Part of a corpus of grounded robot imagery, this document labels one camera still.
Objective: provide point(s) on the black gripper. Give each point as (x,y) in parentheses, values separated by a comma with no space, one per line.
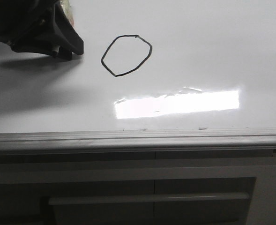
(21,21)

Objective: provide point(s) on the white whiteboard marker black tip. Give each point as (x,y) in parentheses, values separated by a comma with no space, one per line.
(55,51)

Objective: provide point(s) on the white whiteboard with aluminium frame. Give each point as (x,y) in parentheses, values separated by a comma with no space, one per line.
(155,75)

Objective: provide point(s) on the grey cabinet with drawer handle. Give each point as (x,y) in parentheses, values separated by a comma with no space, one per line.
(219,187)

